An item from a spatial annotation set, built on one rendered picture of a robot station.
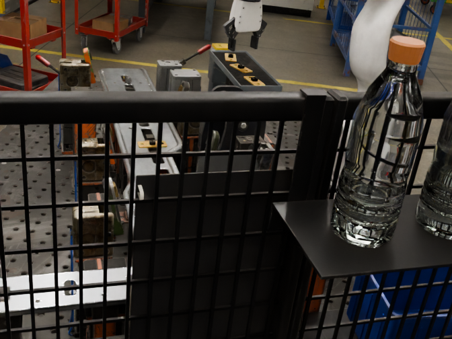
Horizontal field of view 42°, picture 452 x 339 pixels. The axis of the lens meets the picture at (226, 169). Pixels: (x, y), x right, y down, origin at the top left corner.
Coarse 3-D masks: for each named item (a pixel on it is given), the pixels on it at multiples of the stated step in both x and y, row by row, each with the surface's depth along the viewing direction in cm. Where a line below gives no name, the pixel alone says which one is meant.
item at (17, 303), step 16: (64, 272) 116; (96, 272) 117; (112, 272) 118; (16, 288) 111; (96, 288) 113; (112, 288) 114; (0, 304) 107; (16, 304) 107; (48, 304) 108; (64, 304) 108; (96, 304) 110; (112, 304) 111
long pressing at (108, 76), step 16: (112, 80) 218; (144, 80) 221; (128, 128) 181; (144, 128) 183; (128, 144) 171; (176, 144) 174; (128, 160) 163; (144, 160) 163; (128, 176) 155; (128, 192) 147; (128, 208) 141
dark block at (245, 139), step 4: (236, 136) 155; (240, 136) 155; (244, 136) 156; (248, 136) 156; (252, 136) 156; (236, 140) 154; (240, 140) 153; (244, 140) 154; (248, 140) 153; (252, 140) 154; (260, 140) 154; (236, 144) 155; (240, 144) 152; (244, 144) 152; (248, 144) 152; (236, 148) 155; (240, 148) 152; (244, 148) 152
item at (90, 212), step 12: (72, 216) 130; (84, 216) 128; (96, 216) 128; (108, 216) 129; (72, 228) 133; (84, 228) 129; (96, 228) 130; (108, 228) 130; (72, 240) 130; (84, 240) 131; (96, 240) 131; (108, 240) 132; (72, 252) 131; (84, 252) 132; (96, 252) 133; (108, 252) 133; (72, 264) 133; (72, 312) 139; (84, 312) 140; (84, 336) 142
